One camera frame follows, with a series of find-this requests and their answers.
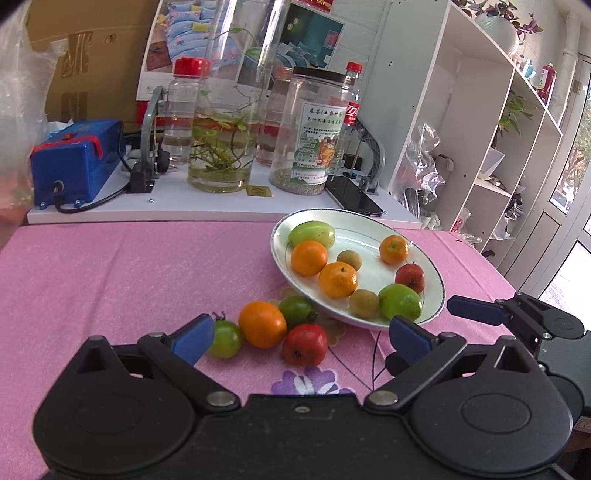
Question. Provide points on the blue electric device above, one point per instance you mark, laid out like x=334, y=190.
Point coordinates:
x=71, y=167

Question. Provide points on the oblong green fruit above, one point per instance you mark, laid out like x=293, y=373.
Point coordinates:
x=317, y=231

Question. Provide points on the orange tomato on cloth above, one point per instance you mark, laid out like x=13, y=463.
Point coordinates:
x=262, y=324

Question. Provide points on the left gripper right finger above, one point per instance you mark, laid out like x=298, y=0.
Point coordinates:
x=430, y=360

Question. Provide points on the small red-capped clear bottle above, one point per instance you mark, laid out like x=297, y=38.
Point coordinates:
x=180, y=104

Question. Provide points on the potted plant on shelf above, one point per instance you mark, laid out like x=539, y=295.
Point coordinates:
x=500, y=21

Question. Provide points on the tall glass plant vase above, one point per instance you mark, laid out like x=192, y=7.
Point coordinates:
x=226, y=121

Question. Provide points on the white raised board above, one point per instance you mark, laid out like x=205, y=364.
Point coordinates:
x=173, y=199

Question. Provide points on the wall poster calendar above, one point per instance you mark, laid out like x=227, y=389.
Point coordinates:
x=307, y=37

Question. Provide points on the grey metal bracket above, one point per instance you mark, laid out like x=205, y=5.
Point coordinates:
x=365, y=158
x=153, y=161

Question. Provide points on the orange mandarin with stem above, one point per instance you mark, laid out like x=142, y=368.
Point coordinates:
x=338, y=280

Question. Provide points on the brown kiwi fruit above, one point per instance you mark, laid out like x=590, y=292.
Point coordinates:
x=364, y=304
x=352, y=258

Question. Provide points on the black smartphone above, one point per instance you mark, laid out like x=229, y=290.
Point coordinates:
x=349, y=196

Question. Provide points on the small green tomato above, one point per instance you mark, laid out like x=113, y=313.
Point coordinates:
x=227, y=338

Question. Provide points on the cardboard box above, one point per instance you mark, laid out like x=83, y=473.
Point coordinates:
x=97, y=77

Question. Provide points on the crumpled clear plastic bag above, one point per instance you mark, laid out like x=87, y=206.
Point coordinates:
x=418, y=178

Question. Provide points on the plastic bag with fruit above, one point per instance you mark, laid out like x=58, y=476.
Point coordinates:
x=26, y=76

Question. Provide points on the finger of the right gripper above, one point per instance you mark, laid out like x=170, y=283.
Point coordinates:
x=477, y=310

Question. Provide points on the white shelf unit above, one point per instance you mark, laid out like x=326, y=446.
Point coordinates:
x=436, y=65

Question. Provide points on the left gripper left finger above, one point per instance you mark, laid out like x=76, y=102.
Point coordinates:
x=170, y=358

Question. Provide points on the dark green fruit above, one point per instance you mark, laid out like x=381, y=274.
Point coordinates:
x=297, y=310

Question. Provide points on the red tomato on cloth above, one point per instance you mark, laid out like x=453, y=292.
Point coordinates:
x=306, y=345

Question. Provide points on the cola bottle red cap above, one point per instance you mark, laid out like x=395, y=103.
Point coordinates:
x=353, y=73

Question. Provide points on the clear jar with label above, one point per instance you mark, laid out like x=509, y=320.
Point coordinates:
x=312, y=120

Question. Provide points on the right grey metal bracket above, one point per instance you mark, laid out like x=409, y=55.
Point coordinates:
x=365, y=158

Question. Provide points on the small red apple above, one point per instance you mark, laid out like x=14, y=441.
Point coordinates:
x=411, y=275

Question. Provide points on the red can on shelf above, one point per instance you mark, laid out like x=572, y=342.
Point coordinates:
x=546, y=83

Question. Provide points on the smooth orange mandarin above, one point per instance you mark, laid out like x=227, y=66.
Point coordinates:
x=309, y=258

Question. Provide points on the left grey metal bracket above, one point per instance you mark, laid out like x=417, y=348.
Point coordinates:
x=153, y=161

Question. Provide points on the small gold card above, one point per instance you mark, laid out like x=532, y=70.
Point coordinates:
x=258, y=191

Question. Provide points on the green apple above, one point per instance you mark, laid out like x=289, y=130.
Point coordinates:
x=400, y=300

